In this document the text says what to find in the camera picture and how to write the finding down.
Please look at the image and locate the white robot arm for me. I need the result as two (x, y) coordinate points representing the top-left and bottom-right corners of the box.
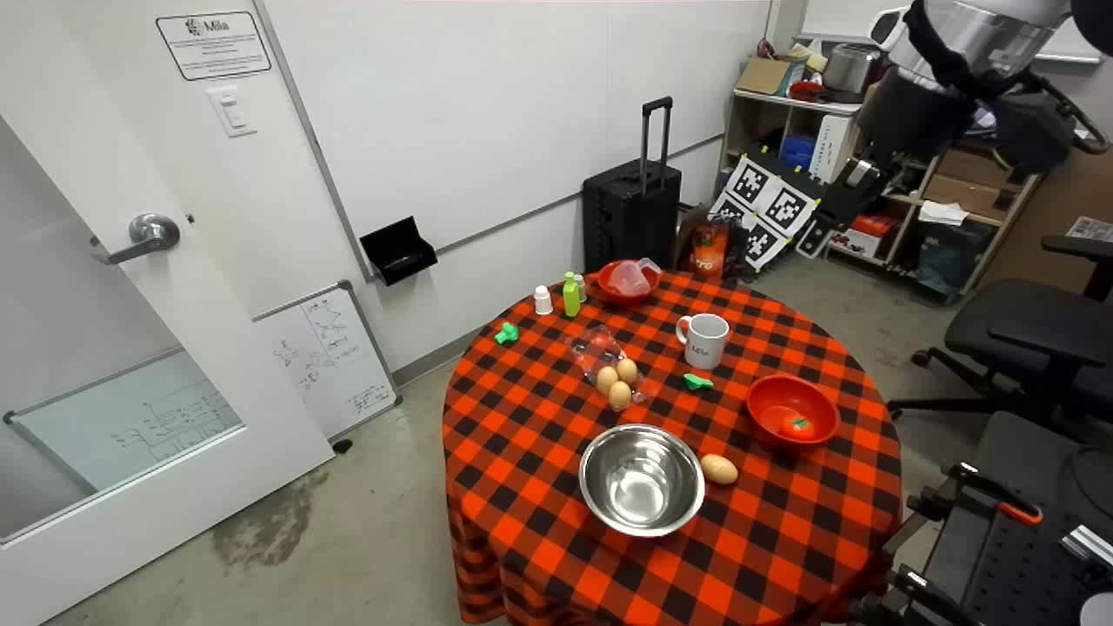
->
(858, 0), (1113, 174)

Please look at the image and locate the small white bottle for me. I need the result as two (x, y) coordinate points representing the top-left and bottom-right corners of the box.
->
(533, 286), (553, 318)

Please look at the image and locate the black wall holder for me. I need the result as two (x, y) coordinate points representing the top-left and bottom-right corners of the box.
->
(363, 216), (438, 286)

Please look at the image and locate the red black checkered tablecloth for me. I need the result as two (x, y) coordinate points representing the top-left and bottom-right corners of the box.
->
(440, 276), (902, 626)

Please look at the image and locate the door sign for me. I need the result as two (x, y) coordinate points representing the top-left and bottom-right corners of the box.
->
(157, 12), (271, 80)

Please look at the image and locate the steel mixing bowl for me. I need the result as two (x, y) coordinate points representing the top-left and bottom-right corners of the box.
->
(577, 424), (705, 541)

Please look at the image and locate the green toy near edge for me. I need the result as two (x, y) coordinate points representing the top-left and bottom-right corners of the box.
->
(495, 323), (522, 348)

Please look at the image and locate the storage shelf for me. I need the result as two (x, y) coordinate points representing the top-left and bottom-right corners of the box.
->
(722, 76), (1005, 303)

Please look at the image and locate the black suitcase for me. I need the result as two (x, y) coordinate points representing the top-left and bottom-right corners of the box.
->
(580, 126), (682, 272)

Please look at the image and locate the green bottle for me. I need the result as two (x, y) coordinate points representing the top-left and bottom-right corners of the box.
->
(561, 272), (583, 319)

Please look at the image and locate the orange plastic bowl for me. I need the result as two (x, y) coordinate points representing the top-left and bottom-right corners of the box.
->
(746, 376), (842, 448)

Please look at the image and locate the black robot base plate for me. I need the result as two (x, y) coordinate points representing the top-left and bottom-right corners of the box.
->
(856, 410), (1113, 626)

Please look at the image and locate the calibration tag board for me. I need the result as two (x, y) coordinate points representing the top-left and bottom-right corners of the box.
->
(709, 158), (820, 272)

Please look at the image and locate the red bowl with plastic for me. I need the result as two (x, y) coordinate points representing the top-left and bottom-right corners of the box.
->
(591, 258), (662, 306)

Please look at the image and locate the green toy by mug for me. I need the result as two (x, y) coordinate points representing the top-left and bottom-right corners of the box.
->
(682, 373), (715, 395)

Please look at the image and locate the white door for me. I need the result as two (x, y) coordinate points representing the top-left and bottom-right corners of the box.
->
(0, 0), (329, 626)

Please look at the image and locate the orange black clamp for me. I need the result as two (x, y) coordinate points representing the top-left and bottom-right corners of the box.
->
(907, 462), (1042, 528)

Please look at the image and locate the small whiteboard leaning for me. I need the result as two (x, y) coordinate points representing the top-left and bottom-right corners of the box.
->
(257, 283), (397, 439)

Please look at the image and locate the black office chair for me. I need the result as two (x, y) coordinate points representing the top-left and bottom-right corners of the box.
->
(885, 232), (1113, 447)

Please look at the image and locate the white mug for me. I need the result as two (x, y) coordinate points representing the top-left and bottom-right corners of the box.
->
(673, 315), (729, 369)

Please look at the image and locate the clear egg carton with eggs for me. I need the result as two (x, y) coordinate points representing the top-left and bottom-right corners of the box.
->
(571, 326), (641, 415)

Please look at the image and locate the silver door handle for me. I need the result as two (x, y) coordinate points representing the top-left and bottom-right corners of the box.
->
(110, 216), (179, 264)

